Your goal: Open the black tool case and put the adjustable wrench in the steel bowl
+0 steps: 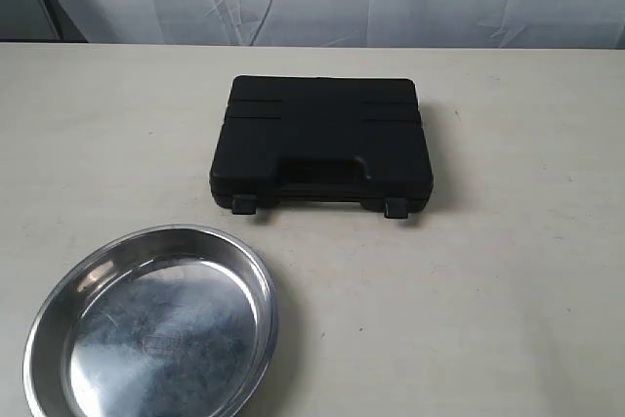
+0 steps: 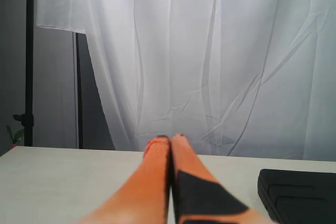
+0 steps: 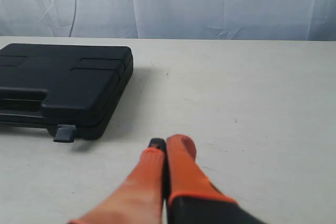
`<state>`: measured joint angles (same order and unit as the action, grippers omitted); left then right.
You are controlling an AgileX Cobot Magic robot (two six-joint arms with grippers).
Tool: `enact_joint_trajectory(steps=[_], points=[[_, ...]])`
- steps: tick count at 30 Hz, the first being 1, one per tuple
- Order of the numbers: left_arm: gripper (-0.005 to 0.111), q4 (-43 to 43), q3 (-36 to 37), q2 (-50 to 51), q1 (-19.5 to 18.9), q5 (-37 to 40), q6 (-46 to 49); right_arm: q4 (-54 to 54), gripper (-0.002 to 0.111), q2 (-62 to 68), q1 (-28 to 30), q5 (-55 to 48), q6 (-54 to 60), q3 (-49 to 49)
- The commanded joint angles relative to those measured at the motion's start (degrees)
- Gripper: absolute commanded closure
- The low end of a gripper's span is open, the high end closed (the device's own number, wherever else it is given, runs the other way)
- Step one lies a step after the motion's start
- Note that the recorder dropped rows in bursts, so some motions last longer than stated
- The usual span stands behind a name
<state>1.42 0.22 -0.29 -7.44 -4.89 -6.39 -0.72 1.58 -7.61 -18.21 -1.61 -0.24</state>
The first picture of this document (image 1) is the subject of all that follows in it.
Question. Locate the black plastic tool case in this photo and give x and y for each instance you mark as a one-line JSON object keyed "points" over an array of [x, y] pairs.
{"points": [[322, 140]]}

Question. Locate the round stainless steel tray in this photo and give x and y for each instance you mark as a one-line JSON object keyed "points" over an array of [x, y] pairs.
{"points": [[176, 320]]}

